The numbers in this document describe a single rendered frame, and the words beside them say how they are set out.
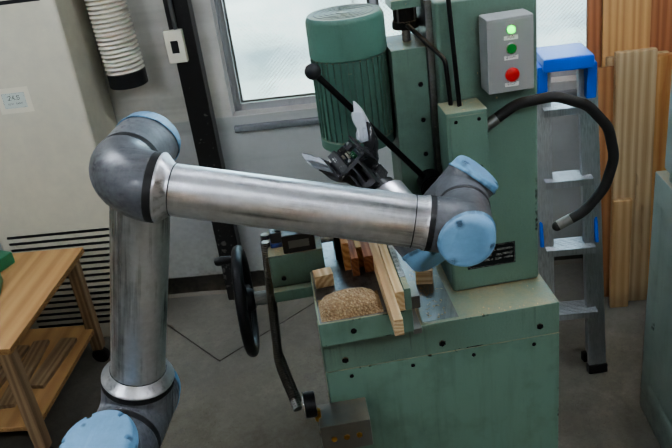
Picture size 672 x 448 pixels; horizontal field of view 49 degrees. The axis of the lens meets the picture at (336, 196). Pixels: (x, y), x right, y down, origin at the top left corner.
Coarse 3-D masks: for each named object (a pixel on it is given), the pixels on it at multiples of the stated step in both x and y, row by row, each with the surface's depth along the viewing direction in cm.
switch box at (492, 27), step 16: (480, 16) 154; (496, 16) 152; (512, 16) 150; (528, 16) 150; (480, 32) 155; (496, 32) 151; (528, 32) 152; (480, 48) 157; (496, 48) 152; (528, 48) 153; (480, 64) 159; (496, 64) 154; (512, 64) 154; (528, 64) 154; (496, 80) 155; (528, 80) 156
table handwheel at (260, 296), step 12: (240, 252) 185; (240, 264) 181; (240, 276) 178; (240, 288) 177; (252, 288) 203; (240, 300) 176; (252, 300) 188; (264, 300) 189; (240, 312) 176; (252, 312) 201; (240, 324) 177; (252, 324) 199; (252, 336) 179; (252, 348) 181
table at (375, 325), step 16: (336, 272) 180; (368, 272) 178; (288, 288) 182; (304, 288) 181; (320, 288) 174; (336, 288) 173; (384, 304) 165; (320, 320) 162; (336, 320) 162; (352, 320) 162; (368, 320) 162; (384, 320) 162; (320, 336) 162; (336, 336) 163; (352, 336) 163; (368, 336) 164
